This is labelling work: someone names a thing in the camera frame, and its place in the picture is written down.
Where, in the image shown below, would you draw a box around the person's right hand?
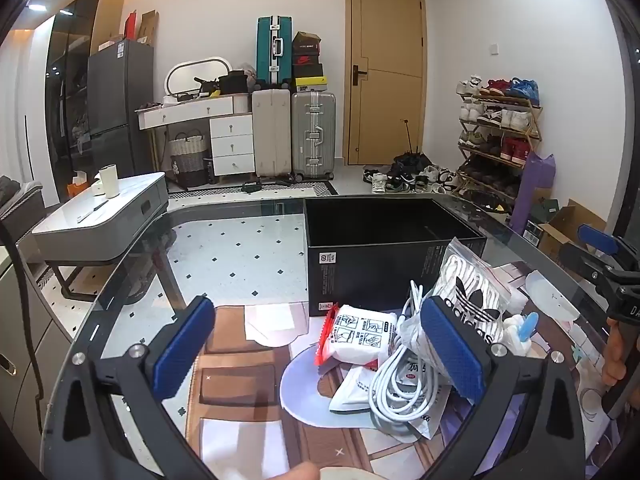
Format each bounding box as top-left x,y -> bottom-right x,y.
601,317 -> 632,388

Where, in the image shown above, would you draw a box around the teal suitcase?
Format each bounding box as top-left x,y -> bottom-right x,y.
256,15 -> 295,86

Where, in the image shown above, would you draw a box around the rows of assorted shoes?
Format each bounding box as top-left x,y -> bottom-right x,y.
455,76 -> 542,206

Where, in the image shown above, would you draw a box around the black glass cabinet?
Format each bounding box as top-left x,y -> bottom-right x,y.
44,0 -> 106,201

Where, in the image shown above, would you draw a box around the small white plush toy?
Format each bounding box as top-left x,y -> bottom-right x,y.
500,311 -> 541,358

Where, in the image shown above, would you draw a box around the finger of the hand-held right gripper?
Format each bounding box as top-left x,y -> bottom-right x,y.
559,242 -> 618,283
576,223 -> 640,273

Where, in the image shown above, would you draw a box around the white cable bundle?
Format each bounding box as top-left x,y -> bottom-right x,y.
367,280 -> 453,433

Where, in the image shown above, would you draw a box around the orange tissue box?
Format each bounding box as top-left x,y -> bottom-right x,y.
67,172 -> 93,200

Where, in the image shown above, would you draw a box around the white vanity desk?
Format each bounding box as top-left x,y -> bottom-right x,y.
136,94 -> 257,178

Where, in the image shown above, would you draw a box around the zip bag of white laces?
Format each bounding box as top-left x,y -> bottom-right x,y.
431,237 -> 516,356

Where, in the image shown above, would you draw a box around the silver suitcase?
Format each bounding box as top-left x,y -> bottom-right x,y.
291,91 -> 337,182

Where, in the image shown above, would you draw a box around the brown lid shoebox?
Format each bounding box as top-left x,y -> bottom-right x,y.
292,31 -> 321,54

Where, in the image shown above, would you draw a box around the white tall cabinet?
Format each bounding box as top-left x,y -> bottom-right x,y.
0,15 -> 58,206

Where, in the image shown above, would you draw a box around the red white wipes packet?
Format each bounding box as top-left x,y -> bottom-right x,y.
314,304 -> 401,372

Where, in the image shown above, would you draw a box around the beige low cabinet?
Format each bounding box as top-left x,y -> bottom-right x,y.
0,260 -> 76,461

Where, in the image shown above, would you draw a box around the pile of white sneakers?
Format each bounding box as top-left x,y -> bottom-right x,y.
362,152 -> 468,196

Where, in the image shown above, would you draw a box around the woven laundry basket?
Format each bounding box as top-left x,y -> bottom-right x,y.
167,130 -> 211,190

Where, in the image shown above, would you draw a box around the person's left hand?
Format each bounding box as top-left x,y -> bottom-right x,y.
260,461 -> 321,480

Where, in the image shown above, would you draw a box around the black bag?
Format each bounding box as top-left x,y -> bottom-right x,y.
219,72 -> 251,95

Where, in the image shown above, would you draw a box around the black umbrella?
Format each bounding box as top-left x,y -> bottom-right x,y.
392,119 -> 433,176

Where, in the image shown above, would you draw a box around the slim silver tool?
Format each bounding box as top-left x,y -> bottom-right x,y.
77,200 -> 110,223

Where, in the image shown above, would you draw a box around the black cable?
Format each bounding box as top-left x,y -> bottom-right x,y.
0,217 -> 46,376

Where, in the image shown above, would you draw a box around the flat cardboard piece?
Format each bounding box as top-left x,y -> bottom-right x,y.
137,10 -> 160,46

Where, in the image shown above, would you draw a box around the beige suitcase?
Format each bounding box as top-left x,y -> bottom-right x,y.
251,89 -> 292,180

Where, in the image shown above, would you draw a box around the printed table mat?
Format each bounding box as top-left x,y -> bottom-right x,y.
185,260 -> 616,480

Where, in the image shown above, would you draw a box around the zip bag with rope coil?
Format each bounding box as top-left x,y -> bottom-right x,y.
397,305 -> 453,442

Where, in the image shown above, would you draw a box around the open cardboard box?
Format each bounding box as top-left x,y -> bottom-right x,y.
537,199 -> 608,266

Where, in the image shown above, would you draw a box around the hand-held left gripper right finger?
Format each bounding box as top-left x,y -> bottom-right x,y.
419,296 -> 596,480

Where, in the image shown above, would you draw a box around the tan wooden door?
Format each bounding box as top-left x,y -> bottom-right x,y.
345,0 -> 427,166

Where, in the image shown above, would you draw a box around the purple yoga mat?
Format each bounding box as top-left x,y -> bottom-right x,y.
509,152 -> 557,236

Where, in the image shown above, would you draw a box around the wooden shoe rack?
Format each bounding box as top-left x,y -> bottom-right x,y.
452,77 -> 543,211

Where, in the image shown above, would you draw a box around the black cardboard box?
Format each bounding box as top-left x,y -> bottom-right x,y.
302,197 -> 487,317

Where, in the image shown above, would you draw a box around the white cup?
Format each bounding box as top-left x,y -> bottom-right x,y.
98,164 -> 121,199

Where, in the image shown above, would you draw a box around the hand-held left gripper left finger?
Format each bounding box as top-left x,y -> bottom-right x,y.
47,295 -> 236,480

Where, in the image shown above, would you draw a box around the dark grey fridge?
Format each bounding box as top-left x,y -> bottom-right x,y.
87,40 -> 155,188

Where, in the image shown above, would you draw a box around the grey white coffee table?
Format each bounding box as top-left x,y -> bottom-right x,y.
31,171 -> 171,303

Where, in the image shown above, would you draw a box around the oval white mirror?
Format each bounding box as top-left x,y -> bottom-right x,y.
165,57 -> 233,98

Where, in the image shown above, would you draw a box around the dark printed carton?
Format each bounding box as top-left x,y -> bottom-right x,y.
522,220 -> 548,248

